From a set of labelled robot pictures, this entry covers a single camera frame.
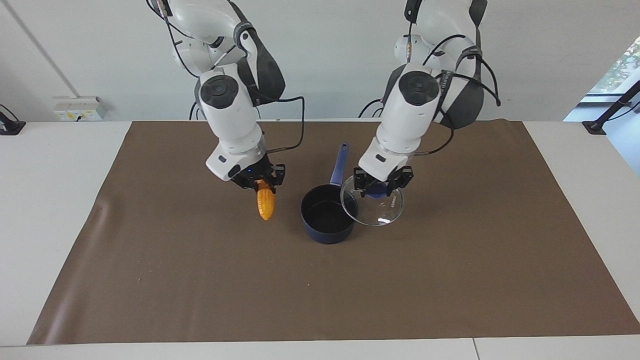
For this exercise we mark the yellow corn cob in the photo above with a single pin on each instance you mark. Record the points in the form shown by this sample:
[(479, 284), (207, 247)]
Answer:
[(265, 205)]

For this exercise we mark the window with green view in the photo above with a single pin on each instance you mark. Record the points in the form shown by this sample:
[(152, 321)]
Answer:
[(620, 67)]

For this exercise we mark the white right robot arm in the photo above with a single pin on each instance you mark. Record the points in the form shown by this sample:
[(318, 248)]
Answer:
[(230, 110)]

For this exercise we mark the glass lid with blue knob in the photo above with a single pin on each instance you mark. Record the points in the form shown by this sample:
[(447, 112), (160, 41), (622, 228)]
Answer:
[(375, 212)]

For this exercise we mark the white wall socket box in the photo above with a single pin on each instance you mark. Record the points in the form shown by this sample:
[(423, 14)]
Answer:
[(80, 109)]

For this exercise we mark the brown table mat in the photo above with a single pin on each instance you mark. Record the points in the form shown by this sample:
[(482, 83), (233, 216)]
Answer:
[(350, 290)]

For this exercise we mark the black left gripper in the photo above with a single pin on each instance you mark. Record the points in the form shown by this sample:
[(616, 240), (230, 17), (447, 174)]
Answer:
[(387, 177)]

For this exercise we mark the black clamp stand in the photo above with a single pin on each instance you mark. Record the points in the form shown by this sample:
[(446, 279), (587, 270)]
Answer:
[(10, 126)]

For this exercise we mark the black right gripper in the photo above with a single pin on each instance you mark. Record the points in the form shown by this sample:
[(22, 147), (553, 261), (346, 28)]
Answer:
[(247, 176)]

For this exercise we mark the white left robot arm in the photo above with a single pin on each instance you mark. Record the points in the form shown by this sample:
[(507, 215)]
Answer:
[(410, 110)]

